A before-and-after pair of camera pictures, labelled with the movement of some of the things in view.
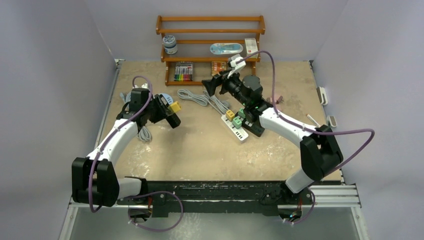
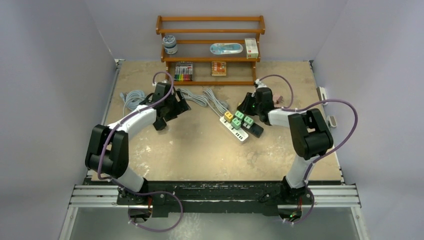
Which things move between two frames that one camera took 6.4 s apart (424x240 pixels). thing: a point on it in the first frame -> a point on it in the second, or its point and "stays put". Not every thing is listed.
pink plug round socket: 278,99 stays put
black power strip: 173,120 -> 160,124
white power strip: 240,133 stays put
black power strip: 254,128 stays put
